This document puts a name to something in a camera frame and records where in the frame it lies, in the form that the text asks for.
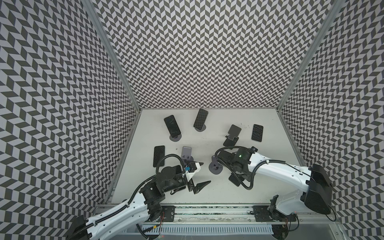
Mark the aluminium corner post left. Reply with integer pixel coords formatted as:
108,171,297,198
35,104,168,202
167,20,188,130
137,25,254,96
82,0,141,112

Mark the grey round stand middle back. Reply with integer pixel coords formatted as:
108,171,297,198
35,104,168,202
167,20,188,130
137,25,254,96
195,125,207,132

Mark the black flat stand back right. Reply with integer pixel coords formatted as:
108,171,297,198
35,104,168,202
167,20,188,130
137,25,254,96
223,125,242,147

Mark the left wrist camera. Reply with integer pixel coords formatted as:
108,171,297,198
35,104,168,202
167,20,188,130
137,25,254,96
185,162,201,174

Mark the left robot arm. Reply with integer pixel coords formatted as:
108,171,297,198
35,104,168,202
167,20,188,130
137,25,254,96
65,154,210,240

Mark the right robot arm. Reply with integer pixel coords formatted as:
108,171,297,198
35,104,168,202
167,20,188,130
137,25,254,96
214,146,336,222

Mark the white vent strip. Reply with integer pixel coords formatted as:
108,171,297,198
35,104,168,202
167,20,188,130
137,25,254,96
147,225,274,236

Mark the grey round stand near left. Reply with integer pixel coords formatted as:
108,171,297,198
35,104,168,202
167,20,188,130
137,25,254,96
181,146,194,165

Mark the black flat stand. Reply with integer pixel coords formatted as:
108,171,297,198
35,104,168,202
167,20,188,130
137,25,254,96
223,125,242,147
229,174,241,187

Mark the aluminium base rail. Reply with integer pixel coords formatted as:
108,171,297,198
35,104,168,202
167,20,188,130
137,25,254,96
162,204,341,225

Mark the aluminium corner post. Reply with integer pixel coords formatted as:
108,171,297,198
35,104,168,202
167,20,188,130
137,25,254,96
277,1,345,113
82,0,141,112

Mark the grey round stand far-left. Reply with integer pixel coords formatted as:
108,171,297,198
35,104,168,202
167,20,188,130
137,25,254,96
170,134,182,142

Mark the black flat stand front right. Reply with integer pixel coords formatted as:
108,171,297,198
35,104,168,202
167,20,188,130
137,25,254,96
229,174,241,187

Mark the grey round stand centre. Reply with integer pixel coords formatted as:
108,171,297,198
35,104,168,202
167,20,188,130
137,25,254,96
209,156,223,175

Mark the purple-edged phone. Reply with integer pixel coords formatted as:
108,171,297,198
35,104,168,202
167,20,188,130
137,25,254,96
164,115,181,138

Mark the aluminium corner post right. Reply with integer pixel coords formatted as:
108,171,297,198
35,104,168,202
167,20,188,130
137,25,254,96
277,1,345,113

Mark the teal-edged phone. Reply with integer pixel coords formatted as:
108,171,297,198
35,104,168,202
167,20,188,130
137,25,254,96
193,109,209,129
153,146,165,168

